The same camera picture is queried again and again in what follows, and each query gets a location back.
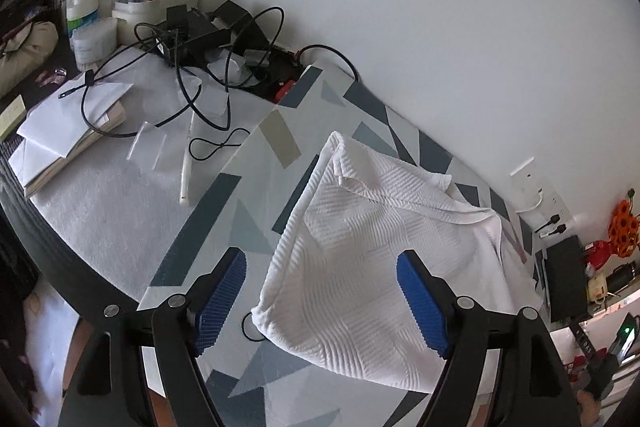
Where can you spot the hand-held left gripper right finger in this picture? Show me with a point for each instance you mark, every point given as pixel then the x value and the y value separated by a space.
pixel 422 302

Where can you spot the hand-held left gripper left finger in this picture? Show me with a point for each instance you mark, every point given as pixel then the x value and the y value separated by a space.
pixel 220 302

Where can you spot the white textured shirt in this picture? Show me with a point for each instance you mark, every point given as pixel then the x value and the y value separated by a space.
pixel 360 267

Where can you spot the person's right hand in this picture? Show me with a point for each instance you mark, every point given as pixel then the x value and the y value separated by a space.
pixel 592 411

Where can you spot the geometric patterned mat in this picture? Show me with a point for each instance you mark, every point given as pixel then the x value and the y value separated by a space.
pixel 235 227

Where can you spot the cream jar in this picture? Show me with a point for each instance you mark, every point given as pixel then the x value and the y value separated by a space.
pixel 596 289

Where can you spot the black thermos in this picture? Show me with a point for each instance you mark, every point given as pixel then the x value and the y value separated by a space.
pixel 621 278

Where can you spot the black box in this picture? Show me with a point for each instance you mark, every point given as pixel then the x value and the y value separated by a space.
pixel 565 277

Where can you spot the red bag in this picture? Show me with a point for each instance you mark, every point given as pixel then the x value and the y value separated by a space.
pixel 598 256

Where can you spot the white plastic rod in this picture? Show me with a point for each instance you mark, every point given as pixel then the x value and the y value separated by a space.
pixel 186 177

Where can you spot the white table cloth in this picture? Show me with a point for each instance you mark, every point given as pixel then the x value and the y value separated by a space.
pixel 115 207

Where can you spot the black plug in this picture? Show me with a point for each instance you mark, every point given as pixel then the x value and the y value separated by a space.
pixel 559 229
pixel 550 223

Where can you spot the orange artificial flowers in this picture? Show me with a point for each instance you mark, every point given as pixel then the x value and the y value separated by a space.
pixel 625 222

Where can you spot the clear plastic piece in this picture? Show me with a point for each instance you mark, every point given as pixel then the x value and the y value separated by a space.
pixel 147 147

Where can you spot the black desk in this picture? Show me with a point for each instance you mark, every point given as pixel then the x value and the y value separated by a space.
pixel 50 252

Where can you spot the tan notebook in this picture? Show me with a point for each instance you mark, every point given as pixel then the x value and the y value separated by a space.
pixel 112 113

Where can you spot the black power strip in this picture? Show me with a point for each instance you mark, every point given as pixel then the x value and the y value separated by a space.
pixel 280 69

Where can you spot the white folded paper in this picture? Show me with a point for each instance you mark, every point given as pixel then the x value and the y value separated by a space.
pixel 65 117

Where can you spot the black power adapter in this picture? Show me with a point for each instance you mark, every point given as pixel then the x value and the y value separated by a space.
pixel 192 32

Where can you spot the pale yellow box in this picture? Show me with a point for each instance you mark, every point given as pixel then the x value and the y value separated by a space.
pixel 11 119

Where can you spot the pink hair clip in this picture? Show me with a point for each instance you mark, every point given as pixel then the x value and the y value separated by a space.
pixel 52 77

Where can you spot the black stand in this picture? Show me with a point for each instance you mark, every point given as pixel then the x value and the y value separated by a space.
pixel 235 14

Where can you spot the white jar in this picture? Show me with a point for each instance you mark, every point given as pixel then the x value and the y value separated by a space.
pixel 95 42

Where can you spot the beige cloth bag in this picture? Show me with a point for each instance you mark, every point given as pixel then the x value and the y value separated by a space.
pixel 25 57

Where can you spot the white bottle green label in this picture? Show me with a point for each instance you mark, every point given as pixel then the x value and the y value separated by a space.
pixel 82 9

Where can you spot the white wall panel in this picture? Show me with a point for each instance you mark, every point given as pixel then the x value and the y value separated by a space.
pixel 535 179

